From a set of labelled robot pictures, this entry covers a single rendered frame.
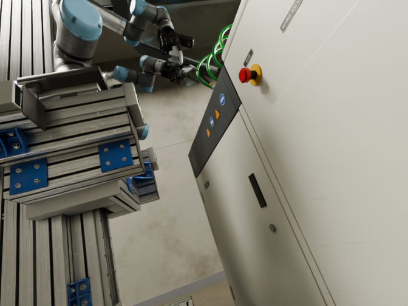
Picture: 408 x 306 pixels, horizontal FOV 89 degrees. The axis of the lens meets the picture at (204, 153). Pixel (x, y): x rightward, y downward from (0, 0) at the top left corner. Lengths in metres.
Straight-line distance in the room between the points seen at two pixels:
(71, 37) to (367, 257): 0.92
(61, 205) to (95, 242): 0.17
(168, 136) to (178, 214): 1.06
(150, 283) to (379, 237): 2.40
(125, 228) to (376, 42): 2.60
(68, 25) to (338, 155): 0.79
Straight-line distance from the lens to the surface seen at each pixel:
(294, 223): 0.56
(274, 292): 0.79
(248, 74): 0.54
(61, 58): 0.91
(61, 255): 0.82
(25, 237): 0.88
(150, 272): 2.64
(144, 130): 1.35
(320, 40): 0.44
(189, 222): 2.61
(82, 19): 0.83
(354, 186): 0.42
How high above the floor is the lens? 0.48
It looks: 21 degrees up
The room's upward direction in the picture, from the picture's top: 19 degrees counter-clockwise
